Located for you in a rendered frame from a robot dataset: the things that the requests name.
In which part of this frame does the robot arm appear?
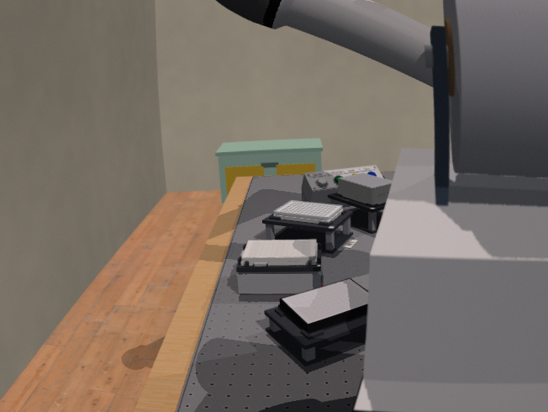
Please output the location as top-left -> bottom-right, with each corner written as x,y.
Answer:
216,0 -> 433,87

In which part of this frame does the grey button panel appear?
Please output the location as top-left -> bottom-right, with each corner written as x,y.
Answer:
302,165 -> 385,203

